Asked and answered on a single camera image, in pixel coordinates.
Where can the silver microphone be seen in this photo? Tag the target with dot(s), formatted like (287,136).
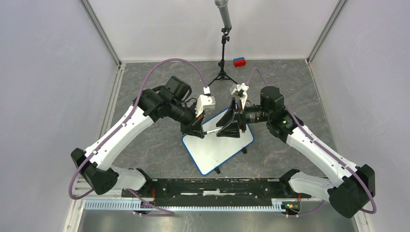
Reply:
(222,6)

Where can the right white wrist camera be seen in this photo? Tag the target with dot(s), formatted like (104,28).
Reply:
(239,91)

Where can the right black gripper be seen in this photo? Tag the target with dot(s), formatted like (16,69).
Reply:
(232,121)

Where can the black whiteboard marker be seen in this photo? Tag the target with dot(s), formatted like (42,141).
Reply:
(212,131)

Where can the blue-framed whiteboard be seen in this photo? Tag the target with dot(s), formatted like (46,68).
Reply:
(211,152)

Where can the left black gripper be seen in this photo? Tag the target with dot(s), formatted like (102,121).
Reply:
(193,127)

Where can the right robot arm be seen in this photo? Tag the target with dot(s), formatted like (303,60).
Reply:
(348,188)

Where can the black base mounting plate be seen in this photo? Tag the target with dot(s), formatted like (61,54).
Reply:
(216,191)

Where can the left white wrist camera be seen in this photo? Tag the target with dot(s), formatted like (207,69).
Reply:
(205,101)

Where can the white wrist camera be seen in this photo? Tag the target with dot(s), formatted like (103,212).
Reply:
(239,91)
(205,101)

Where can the red and blue eraser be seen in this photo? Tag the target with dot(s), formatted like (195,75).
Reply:
(239,62)

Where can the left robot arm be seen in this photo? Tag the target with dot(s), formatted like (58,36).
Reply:
(95,163)

